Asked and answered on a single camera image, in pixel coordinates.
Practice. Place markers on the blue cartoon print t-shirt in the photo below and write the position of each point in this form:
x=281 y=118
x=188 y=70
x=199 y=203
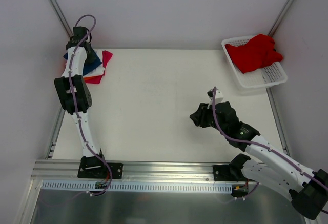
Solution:
x=77 y=64

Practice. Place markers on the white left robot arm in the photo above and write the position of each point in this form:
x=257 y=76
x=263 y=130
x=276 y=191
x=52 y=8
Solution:
x=75 y=97

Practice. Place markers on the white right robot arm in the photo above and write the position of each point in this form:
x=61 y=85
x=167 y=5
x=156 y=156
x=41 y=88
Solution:
x=260 y=161

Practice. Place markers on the pink folded t-shirt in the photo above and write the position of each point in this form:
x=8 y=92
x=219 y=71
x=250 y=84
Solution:
x=106 y=58

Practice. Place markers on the orange folded t-shirt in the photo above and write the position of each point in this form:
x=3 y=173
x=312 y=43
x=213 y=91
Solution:
x=87 y=78

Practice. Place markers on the white perforated plastic basket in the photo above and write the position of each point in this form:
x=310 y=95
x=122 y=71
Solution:
x=258 y=79

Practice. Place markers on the red t-shirt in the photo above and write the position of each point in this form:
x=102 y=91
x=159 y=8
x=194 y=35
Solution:
x=258 y=52

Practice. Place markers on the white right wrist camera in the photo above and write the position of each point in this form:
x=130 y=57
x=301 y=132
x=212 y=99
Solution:
x=215 y=96

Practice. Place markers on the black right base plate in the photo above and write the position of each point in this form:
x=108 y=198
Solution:
x=227 y=173

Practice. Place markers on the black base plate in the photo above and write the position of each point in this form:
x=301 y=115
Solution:
x=97 y=170
x=227 y=173

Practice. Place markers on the left aluminium frame post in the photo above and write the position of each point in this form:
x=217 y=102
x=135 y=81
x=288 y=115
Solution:
x=62 y=18

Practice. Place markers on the aluminium frame post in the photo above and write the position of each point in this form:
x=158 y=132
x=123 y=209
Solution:
x=62 y=18
x=280 y=17

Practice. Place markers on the white slotted cable duct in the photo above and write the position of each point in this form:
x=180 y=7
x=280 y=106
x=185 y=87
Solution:
x=117 y=186

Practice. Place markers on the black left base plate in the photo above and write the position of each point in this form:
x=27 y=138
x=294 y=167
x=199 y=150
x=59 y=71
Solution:
x=97 y=170

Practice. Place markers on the aluminium mounting rail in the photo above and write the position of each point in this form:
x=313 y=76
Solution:
x=135 y=171

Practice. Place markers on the right aluminium frame post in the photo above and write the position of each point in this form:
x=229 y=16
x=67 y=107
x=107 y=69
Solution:
x=280 y=17

